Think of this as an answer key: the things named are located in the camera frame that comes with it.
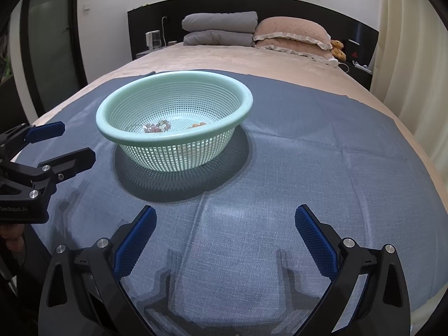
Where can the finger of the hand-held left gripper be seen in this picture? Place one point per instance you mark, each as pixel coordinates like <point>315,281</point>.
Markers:
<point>73,161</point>
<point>45,130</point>

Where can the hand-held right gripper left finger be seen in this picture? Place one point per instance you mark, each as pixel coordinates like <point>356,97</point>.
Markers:
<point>136,241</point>

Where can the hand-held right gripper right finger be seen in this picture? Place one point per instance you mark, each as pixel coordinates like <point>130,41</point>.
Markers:
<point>315,241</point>

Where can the green plastic colander basket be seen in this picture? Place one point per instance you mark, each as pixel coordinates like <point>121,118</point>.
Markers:
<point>175,91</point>

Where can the person's left hand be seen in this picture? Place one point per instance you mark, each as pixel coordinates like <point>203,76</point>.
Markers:
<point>14,238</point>

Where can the blue-grey cloth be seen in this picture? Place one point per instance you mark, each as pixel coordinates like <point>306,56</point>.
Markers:
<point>315,164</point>

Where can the frosted glass door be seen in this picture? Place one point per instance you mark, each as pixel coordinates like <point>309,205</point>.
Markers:
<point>52,42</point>

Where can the grey nightstand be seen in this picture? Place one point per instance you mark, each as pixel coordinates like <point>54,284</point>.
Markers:
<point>143,55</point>

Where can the white bedside appliance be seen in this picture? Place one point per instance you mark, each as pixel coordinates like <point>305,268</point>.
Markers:
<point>153,40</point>

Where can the black nightstand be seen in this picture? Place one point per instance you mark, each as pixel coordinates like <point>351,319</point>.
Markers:
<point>360,78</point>

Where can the white handheld device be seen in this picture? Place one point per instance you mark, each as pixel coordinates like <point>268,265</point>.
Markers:
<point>332,62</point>

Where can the white power strip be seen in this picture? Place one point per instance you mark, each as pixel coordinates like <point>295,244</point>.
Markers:
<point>360,65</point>

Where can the grey folded quilt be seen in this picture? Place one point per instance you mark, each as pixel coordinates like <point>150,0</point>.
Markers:
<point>217,38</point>
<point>220,21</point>

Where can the brown teddy bear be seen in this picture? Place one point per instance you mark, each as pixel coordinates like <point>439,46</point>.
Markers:
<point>338,50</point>

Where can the pink ruffled pillow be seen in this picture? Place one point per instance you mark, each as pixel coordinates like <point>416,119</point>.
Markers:
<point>290,29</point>
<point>301,49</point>

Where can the cream curtain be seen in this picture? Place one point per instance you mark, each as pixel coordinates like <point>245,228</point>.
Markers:
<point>409,59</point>

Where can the black headboard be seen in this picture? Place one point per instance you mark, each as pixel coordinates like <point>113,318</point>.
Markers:
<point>210,5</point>

